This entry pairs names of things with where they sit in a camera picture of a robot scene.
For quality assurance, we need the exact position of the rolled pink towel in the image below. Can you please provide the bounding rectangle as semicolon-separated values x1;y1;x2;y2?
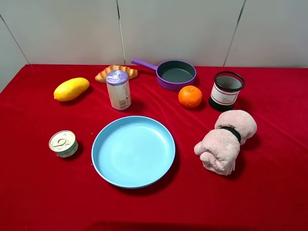
194;110;257;176

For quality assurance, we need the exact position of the orange fruit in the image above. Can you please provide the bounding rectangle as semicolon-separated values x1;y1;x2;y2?
178;85;203;108

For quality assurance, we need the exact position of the toy croissant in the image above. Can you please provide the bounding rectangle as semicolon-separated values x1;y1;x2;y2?
95;65;138;83

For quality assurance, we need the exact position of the blue round plate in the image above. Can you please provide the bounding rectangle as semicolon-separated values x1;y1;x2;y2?
91;115;176;189

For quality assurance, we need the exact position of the purple white bag roll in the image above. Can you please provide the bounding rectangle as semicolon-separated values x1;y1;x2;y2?
106;70;131;111

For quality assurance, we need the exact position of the yellow mango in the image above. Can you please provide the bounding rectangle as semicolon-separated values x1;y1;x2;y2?
53;77;90;102

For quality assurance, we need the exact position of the black band on towel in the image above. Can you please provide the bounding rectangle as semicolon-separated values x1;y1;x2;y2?
220;127;241;143

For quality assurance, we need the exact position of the small tin can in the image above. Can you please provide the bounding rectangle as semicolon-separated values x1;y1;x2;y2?
49;130;78;158

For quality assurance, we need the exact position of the black mesh pen holder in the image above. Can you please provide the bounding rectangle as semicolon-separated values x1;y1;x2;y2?
209;71;245;112

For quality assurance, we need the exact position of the red velvet tablecloth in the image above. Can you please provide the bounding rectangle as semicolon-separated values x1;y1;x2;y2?
0;64;308;231

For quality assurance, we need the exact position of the purple toy frying pan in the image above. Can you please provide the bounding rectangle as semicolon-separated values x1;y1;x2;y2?
131;58;196;91

